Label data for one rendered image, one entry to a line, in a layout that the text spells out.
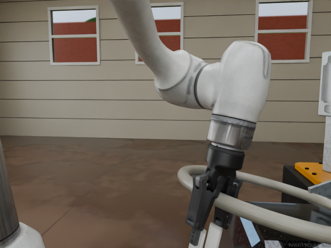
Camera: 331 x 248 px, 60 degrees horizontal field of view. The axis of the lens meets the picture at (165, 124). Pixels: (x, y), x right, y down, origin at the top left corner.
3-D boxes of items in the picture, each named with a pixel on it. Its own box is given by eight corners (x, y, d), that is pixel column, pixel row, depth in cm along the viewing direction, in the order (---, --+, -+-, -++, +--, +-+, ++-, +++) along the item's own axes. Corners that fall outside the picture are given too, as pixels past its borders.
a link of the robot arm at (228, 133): (265, 126, 57) (258, 155, 57) (229, 119, 64) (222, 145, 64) (238, 119, 51) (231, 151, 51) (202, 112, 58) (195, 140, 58)
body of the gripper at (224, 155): (229, 149, 52) (217, 198, 52) (254, 153, 58) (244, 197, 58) (199, 140, 58) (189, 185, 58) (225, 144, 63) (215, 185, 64)
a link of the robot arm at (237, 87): (270, 127, 57) (219, 117, 67) (288, 50, 57) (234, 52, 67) (239, 118, 50) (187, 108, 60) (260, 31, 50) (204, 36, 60)
